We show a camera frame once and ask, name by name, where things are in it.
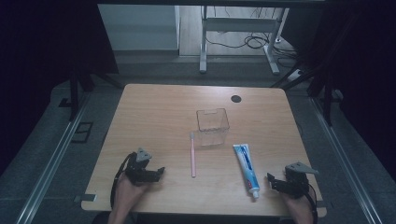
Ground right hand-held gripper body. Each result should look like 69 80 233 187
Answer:
274 161 319 200

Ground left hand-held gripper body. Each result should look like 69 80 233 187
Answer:
124 147 161 187

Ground blue white toothpaste tube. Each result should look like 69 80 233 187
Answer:
233 143 262 201

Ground pink toothbrush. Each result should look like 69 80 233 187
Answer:
190 131 197 178

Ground clear plastic container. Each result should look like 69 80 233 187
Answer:
195 107 231 147

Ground person's left hand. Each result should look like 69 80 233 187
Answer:
115 172 151 207

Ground person's right hand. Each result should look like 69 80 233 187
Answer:
280 186 315 216

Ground black metal stand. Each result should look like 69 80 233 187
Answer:
67 70 124 122
270 59 336 127

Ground white power strip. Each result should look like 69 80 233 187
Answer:
286 69 304 83

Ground dark curtain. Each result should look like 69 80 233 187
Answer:
0 0 120 176
279 0 396 174

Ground aluminium floor rail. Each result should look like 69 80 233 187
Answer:
15 90 92 224
309 96 383 224

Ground black floor cables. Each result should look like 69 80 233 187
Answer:
205 7 301 68

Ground white wall panel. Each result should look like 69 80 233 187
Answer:
97 4 181 51

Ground white desk frame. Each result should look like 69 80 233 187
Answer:
199 5 290 76

